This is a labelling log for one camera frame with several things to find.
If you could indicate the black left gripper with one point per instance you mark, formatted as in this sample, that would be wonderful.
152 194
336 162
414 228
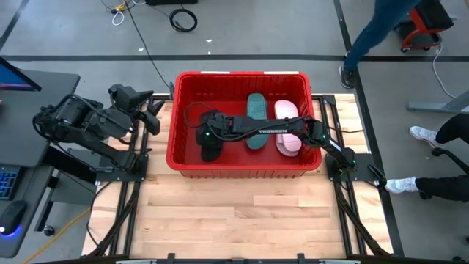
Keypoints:
132 98

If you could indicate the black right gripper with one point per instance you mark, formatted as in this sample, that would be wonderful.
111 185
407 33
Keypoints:
220 128

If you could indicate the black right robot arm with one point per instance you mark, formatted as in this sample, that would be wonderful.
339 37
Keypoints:
278 128

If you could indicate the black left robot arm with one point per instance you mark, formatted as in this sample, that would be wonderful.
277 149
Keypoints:
69 117

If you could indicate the red plastic bin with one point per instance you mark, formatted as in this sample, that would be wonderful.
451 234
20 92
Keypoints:
238 165

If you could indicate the white tape strip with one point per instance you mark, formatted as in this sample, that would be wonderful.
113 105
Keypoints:
282 72

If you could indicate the black desk base beam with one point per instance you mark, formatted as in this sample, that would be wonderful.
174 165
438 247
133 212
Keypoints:
66 165

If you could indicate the grey desk foot plate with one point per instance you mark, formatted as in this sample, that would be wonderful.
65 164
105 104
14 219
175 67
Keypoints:
73 194

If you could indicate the black floor box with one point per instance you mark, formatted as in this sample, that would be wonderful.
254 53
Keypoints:
172 2

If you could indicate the dark grey desk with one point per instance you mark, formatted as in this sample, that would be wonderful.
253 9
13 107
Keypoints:
33 91

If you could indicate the computer monitor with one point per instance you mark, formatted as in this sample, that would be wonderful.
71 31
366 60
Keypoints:
12 78

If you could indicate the grey keyboard desk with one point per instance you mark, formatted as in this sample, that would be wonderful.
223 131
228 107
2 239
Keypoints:
34 205

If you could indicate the dark shoe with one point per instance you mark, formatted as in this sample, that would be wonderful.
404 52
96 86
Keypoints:
347 77

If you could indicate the black caster wheel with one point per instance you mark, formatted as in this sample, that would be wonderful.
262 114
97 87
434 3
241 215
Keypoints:
48 230

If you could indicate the black backlit keyboard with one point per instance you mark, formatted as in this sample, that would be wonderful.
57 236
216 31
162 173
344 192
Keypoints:
7 183

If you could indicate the black computer mouse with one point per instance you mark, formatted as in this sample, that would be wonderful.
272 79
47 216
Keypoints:
12 216

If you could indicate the person in blue trousers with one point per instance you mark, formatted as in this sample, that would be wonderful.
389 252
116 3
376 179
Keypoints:
377 25

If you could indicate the white sneaker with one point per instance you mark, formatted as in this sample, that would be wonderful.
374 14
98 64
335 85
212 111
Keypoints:
423 135
401 185

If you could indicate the grey table foot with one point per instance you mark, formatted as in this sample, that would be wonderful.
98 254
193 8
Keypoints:
439 106

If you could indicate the black office chair base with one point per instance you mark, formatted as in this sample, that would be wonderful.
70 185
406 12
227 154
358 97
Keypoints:
452 159

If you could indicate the red rolling stool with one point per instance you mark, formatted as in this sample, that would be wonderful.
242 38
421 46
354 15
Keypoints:
438 16

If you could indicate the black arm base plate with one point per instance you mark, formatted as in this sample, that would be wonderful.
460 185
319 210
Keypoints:
364 172
110 175

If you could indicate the black aluminium frame rail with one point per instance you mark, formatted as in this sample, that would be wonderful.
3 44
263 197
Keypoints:
339 113
137 190

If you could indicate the black frame crossbar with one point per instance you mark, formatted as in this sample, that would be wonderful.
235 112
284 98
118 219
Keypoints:
220 262

